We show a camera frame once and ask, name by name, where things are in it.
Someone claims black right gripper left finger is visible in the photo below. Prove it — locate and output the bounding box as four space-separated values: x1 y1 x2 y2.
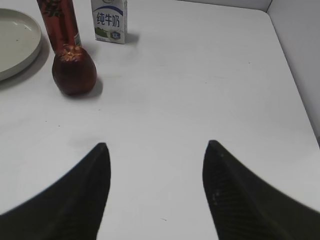
0 142 111 240

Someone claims beige round plate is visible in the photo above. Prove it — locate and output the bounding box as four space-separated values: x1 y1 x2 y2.
0 8 42 81

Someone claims dark red apple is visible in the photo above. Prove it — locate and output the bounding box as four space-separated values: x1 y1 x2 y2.
51 44 97 96

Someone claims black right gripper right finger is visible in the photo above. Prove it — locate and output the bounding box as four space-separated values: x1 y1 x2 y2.
202 140 320 240

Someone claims red cola can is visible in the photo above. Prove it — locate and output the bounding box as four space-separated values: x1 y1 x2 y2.
37 0 81 53

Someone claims white milk carton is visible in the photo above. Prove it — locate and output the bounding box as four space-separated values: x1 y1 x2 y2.
91 0 128 45

